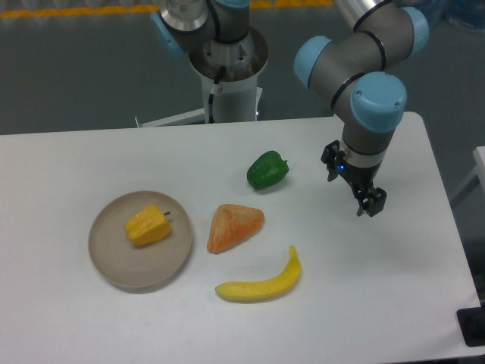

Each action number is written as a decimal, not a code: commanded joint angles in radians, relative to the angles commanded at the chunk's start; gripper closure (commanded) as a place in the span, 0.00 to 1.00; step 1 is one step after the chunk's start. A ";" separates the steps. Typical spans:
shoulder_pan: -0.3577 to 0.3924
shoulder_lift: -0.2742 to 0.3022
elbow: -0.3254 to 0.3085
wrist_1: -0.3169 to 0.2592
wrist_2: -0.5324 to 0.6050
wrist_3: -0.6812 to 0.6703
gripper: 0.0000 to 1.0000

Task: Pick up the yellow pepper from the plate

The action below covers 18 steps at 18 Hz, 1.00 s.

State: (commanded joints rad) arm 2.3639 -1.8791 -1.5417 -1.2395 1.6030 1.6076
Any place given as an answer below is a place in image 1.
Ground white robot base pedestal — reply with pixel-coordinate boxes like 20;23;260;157
140;27;268;127

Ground yellow bell pepper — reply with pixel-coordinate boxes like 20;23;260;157
124;205;172;246

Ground black cable on pedestal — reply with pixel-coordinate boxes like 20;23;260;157
207;64;227;124

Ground yellow banana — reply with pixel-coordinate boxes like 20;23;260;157
214;246;302;303

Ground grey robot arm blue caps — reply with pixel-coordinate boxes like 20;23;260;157
151;1;429;216

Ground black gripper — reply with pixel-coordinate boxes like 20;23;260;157
321;140;387;217

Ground white furniture piece right edge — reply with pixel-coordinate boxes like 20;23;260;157
449;146;484;209

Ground beige round plate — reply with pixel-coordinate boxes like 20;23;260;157
88;191;192;293

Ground green bell pepper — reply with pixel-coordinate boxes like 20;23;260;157
246;150;289;190

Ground orange triangular sandwich toy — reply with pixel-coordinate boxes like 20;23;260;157
207;204;265;254

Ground black device at table edge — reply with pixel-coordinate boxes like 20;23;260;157
456;306;485;347

